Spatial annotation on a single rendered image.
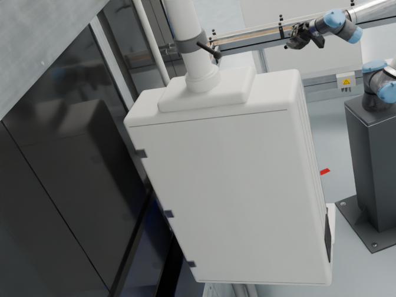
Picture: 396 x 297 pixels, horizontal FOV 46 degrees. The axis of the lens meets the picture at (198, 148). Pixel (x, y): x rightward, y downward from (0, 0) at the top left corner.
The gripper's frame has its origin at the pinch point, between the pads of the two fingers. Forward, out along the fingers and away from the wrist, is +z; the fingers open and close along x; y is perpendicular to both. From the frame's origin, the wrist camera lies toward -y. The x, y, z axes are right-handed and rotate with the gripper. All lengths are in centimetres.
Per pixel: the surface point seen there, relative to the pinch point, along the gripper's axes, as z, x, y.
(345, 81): 63, -28, -83
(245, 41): 86, -37, -14
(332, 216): -32, 79, -15
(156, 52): -30, 42, 70
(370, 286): 14, 101, -84
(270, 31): 77, -47, -26
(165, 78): -25, 48, 63
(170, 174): -45, 84, 59
